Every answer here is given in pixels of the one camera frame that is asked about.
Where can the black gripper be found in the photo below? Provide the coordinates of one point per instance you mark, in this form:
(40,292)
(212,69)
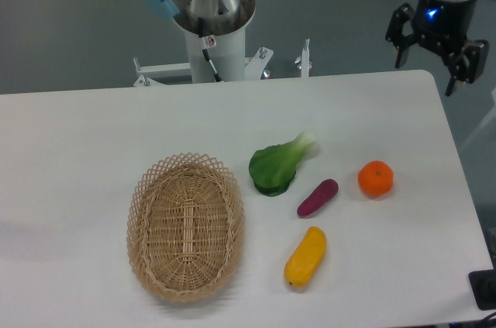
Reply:
(439,25)

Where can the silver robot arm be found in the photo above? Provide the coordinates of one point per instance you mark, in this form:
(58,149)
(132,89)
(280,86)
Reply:
(440,27)

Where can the purple sweet potato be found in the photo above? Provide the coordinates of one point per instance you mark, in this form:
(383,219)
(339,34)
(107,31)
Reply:
(321,195)

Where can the orange tangerine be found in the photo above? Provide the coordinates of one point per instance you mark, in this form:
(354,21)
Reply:
(375,179)

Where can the green bok choy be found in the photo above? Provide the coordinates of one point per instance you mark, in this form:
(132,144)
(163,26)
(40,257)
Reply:
(273,168)

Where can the black box at table edge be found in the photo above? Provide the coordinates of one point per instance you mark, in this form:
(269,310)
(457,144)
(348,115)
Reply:
(483,287)

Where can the yellow mango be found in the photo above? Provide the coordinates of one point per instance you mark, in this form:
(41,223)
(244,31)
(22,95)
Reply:
(306,258)

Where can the woven wicker basket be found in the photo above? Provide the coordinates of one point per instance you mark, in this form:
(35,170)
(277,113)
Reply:
(185,228)

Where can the white metal base frame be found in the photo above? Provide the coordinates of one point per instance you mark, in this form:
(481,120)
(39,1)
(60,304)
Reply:
(210,59)

